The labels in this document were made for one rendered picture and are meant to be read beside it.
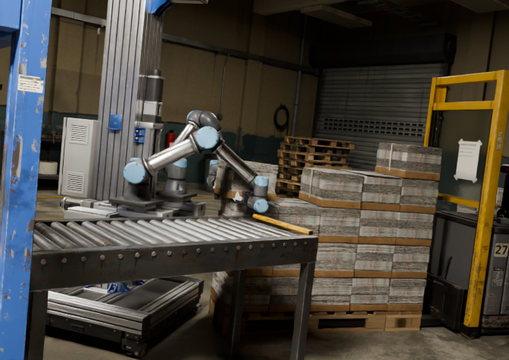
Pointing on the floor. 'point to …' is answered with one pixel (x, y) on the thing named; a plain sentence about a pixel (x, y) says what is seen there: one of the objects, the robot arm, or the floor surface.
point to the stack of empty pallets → (314, 148)
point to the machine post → (21, 169)
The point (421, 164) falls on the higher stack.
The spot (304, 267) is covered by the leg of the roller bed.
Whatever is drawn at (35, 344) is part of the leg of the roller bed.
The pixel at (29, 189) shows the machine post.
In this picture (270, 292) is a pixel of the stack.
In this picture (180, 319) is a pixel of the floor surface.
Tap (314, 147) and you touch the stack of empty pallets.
